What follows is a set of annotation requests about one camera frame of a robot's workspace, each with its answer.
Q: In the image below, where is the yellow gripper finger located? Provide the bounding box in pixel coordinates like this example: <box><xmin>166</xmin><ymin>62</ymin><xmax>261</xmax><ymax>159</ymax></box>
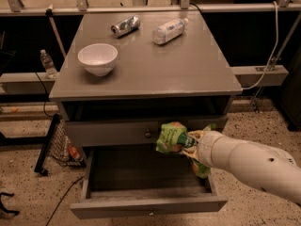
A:
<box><xmin>188</xmin><ymin>130</ymin><xmax>206</xmax><ymax>139</ymax></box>
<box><xmin>182</xmin><ymin>148</ymin><xmax>199</xmax><ymax>162</ymax></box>

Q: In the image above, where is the white bowl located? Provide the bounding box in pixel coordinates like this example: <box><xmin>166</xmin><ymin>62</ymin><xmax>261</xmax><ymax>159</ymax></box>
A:
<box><xmin>77</xmin><ymin>43</ymin><xmax>119</xmax><ymax>76</ymax></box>

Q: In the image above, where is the black cable on floor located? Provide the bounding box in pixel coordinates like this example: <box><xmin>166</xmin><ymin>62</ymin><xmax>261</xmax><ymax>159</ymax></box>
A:
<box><xmin>45</xmin><ymin>175</ymin><xmax>86</xmax><ymax>226</ymax></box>

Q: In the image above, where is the open grey middle drawer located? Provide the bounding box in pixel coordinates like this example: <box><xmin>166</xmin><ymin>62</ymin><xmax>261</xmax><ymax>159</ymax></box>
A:
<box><xmin>71</xmin><ymin>144</ymin><xmax>228</xmax><ymax>219</ymax></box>

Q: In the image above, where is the black object at left floor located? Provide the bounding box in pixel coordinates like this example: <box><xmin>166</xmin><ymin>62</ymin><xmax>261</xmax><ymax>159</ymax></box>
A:
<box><xmin>0</xmin><ymin>192</ymin><xmax>20</xmax><ymax>216</ymax></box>

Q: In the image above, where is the metal rail frame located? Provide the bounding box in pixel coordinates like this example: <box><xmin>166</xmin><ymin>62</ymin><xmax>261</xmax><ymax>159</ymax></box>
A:
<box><xmin>0</xmin><ymin>0</ymin><xmax>301</xmax><ymax>17</ymax></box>

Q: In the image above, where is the clear plastic bottle on cabinet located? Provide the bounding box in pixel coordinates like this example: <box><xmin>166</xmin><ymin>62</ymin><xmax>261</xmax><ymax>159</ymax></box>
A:
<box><xmin>152</xmin><ymin>18</ymin><xmax>189</xmax><ymax>45</ymax></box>

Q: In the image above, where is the orange packet in basket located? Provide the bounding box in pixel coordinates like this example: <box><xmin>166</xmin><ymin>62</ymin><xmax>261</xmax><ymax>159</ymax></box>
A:
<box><xmin>68</xmin><ymin>145</ymin><xmax>82</xmax><ymax>162</ymax></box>

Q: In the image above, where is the black wire mesh basket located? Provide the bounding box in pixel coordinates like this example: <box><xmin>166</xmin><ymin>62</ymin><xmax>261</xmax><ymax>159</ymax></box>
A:
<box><xmin>34</xmin><ymin>114</ymin><xmax>86</xmax><ymax>176</ymax></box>

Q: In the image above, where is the white cable on right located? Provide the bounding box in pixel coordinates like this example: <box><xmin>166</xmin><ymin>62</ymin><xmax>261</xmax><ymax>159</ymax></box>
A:
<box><xmin>241</xmin><ymin>0</ymin><xmax>280</xmax><ymax>91</ymax></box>

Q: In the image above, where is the silver drink can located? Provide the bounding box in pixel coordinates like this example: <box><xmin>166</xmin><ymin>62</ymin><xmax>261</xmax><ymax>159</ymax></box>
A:
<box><xmin>111</xmin><ymin>15</ymin><xmax>140</xmax><ymax>38</ymax></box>

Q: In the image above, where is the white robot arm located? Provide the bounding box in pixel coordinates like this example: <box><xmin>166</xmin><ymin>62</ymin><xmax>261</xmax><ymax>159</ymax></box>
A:
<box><xmin>182</xmin><ymin>131</ymin><xmax>301</xmax><ymax>205</ymax></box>

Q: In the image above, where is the closed grey upper drawer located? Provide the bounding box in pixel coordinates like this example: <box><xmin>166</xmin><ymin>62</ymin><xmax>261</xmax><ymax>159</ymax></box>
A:
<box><xmin>66</xmin><ymin>116</ymin><xmax>228</xmax><ymax>147</ymax></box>

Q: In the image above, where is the clear water bottle on ledge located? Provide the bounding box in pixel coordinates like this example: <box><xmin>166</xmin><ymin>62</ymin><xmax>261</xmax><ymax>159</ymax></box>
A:
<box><xmin>40</xmin><ymin>49</ymin><xmax>57</xmax><ymax>79</ymax></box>

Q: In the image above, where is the wooden stick with black tape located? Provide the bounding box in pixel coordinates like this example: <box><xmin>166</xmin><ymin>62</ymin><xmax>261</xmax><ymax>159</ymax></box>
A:
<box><xmin>45</xmin><ymin>4</ymin><xmax>66</xmax><ymax>59</ymax></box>

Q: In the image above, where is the green rice chip bag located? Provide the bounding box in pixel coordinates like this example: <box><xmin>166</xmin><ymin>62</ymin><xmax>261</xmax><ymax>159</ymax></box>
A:
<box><xmin>156</xmin><ymin>121</ymin><xmax>216</xmax><ymax>179</ymax></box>

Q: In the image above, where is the grey wooden drawer cabinet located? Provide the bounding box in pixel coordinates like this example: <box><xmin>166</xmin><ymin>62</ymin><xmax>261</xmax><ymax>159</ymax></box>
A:
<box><xmin>48</xmin><ymin>10</ymin><xmax>244</xmax><ymax>157</ymax></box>

